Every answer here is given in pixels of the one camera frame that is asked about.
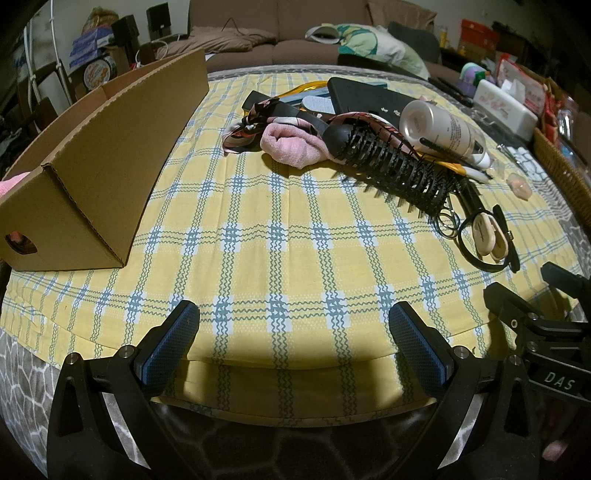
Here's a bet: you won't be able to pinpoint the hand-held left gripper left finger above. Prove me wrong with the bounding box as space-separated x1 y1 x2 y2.
46 300 201 480

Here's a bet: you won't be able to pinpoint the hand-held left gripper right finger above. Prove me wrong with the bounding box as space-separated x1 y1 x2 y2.
389 302 543 480

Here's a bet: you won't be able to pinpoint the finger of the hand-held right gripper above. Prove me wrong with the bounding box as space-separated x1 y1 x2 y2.
485 282 550 333
541 262 591 303

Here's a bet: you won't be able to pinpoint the black headband with beige clips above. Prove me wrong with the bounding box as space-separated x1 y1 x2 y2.
457 203 522 274

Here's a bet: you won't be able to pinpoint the orange-handled tool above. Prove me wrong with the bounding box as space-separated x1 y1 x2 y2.
429 157 495 183

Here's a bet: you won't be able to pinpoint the white lotion bottle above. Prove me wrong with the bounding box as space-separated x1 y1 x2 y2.
398 99 492 169

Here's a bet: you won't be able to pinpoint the black round hairbrush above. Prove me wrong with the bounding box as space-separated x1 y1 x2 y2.
323 117 483 220

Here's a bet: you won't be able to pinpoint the brown cardboard box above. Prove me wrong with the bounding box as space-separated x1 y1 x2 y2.
0 48 209 271

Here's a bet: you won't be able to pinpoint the pink towel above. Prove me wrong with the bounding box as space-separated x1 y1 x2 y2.
260 122 331 169

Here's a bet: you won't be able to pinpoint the black case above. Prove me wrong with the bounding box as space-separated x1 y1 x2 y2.
327 77 423 127

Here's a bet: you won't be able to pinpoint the white nail file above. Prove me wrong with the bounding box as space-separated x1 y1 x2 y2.
302 95 335 115

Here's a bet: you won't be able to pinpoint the metal eyelash curler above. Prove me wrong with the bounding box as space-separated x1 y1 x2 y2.
431 203 462 241

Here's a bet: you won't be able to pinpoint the peach makeup sponge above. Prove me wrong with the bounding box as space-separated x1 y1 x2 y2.
505 172 532 199

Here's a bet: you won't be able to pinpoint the wicker basket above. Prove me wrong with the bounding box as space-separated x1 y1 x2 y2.
533 78 591 232

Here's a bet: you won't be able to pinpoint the small metal tweezers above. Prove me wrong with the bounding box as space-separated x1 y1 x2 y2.
496 144 529 175

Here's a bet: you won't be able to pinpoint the yellow plaid tablecloth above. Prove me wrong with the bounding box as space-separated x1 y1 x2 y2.
0 71 583 416

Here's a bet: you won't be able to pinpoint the white tissue box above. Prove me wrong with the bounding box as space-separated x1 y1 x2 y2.
475 78 540 141

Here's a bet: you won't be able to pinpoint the red and white packet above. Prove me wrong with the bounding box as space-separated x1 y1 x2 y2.
494 53 550 116

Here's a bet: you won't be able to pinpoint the pink patterned scarf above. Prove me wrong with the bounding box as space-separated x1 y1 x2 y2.
223 95 402 155

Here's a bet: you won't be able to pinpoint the purple round container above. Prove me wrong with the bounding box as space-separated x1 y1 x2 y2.
459 62 497 93

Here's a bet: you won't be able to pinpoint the pink box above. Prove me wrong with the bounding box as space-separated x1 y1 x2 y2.
0 172 33 197

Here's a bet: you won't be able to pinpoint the red cardboard box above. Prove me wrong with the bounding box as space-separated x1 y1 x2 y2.
459 18 502 54

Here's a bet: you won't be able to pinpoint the blue-grey nail buffer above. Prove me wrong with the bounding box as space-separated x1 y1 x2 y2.
277 90 331 104

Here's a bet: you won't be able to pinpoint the dark grey cushion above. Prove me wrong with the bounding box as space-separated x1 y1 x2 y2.
388 21 441 63

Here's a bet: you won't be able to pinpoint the green and white printed pillow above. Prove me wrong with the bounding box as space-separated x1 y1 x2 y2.
337 23 432 79

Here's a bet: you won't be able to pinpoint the white pole rack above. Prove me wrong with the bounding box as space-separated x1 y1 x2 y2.
23 0 77 107

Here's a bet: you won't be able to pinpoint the brown cushion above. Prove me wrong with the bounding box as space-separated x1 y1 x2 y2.
157 25 278 61

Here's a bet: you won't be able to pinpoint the stack of blue boxes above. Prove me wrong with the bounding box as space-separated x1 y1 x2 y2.
69 25 116 70

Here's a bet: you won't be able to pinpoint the brown sofa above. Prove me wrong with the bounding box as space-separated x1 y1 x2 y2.
187 0 462 81

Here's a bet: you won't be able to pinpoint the black speaker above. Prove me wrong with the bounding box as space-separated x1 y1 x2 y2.
111 15 141 44
147 2 171 38

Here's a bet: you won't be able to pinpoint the white visor cap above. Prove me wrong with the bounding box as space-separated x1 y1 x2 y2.
305 25 345 44

